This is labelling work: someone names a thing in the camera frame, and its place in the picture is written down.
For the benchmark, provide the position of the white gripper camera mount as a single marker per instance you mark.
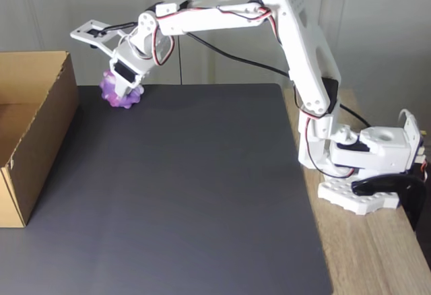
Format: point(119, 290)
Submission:
point(81, 35)

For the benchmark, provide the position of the purple white knobbly ball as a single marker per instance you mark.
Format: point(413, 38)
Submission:
point(108, 89)

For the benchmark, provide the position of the black table clamp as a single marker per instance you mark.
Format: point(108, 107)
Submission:
point(409, 194)

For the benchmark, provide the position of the brown cardboard box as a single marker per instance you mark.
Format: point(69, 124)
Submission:
point(37, 116)

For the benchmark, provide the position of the dark grey table mat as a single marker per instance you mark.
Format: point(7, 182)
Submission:
point(168, 207)

